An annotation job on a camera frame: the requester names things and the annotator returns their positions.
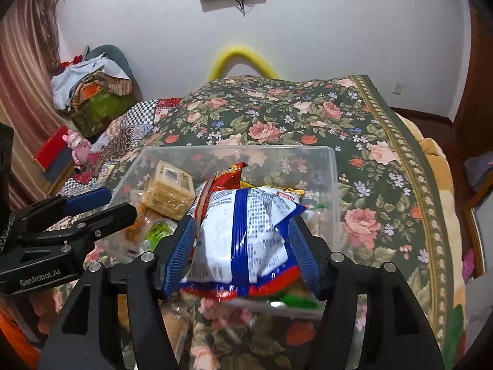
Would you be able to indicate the striped red gold curtain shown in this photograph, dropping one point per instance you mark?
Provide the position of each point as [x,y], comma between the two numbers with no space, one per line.
[29,59]

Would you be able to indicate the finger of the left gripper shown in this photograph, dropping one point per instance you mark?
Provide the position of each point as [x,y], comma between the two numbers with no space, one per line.
[88,201]
[85,232]

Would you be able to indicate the white wall socket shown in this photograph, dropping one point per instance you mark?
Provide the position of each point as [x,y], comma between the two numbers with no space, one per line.
[397,89]

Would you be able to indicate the square cracker pack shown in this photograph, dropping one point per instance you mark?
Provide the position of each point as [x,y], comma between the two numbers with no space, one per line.
[171,191]

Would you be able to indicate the yellow foam bed rail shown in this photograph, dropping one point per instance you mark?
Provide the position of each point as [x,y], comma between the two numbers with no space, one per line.
[238,54]

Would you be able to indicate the pink plush toy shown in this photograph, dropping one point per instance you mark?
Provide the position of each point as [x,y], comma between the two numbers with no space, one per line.
[80,147]

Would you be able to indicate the floral green bedspread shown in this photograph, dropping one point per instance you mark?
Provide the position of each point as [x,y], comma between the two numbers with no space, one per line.
[382,190]

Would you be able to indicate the clear plastic storage bin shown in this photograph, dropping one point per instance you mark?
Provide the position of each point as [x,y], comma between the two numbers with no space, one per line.
[311,169]

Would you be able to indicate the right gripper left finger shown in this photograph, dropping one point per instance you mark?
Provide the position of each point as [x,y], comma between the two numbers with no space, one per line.
[86,334]

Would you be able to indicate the red snack bag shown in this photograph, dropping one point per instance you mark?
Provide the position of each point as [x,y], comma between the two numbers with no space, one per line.
[229,179]

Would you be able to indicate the pile of clothes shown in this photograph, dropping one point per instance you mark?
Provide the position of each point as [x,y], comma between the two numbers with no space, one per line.
[94,89]

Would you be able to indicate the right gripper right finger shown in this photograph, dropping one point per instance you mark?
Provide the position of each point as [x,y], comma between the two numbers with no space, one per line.
[397,333]

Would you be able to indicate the blue white snack bag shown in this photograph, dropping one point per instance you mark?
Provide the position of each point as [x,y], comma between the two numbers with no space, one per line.
[242,247]

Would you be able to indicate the green jelly cup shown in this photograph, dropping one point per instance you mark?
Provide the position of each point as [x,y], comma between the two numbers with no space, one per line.
[156,231]

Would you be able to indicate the orange snack pack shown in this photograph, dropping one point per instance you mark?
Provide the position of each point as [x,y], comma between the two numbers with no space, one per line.
[135,233]

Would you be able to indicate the red box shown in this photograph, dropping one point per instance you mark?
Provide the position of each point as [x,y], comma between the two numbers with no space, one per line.
[51,149]

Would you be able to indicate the brown wooden door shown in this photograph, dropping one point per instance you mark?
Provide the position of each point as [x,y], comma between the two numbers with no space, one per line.
[473,122]

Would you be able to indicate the beige fleece blanket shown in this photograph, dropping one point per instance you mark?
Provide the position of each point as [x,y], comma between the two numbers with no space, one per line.
[438,142]

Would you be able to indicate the patchwork quilt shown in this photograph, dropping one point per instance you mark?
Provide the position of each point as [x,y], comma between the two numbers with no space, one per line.
[119,145]

